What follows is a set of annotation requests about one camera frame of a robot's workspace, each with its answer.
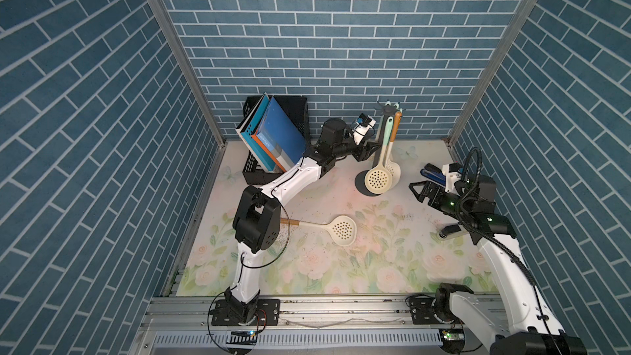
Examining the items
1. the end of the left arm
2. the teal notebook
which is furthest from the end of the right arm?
the teal notebook

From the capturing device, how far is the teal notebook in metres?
0.86

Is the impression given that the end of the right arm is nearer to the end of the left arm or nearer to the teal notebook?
the end of the left arm
